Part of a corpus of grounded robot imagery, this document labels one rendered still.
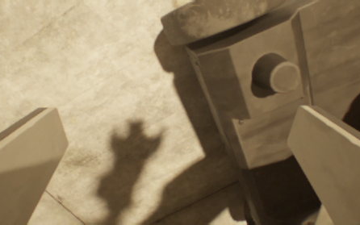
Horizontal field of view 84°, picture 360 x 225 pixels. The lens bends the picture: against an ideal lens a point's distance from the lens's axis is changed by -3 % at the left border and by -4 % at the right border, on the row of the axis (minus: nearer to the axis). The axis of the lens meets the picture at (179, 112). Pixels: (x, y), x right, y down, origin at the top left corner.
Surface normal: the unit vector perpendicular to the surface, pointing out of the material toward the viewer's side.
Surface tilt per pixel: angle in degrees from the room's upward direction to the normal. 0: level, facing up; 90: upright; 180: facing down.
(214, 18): 25
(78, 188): 0
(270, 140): 0
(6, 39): 0
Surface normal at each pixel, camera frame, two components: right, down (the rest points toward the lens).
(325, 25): 0.11, 0.40
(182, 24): -0.63, 0.54
